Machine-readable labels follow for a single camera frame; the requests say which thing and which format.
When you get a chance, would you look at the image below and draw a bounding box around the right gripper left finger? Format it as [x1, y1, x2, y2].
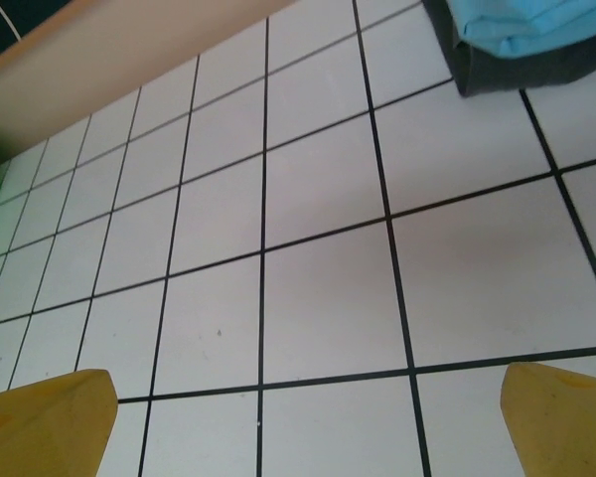
[0, 369, 119, 477]

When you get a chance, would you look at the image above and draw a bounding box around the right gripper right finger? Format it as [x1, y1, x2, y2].
[500, 361, 596, 477]

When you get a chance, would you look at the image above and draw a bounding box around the dark grey folded t-shirt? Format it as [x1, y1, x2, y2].
[421, 0, 596, 98]

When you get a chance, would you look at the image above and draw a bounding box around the light blue folded t-shirt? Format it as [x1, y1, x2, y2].
[424, 0, 596, 60]

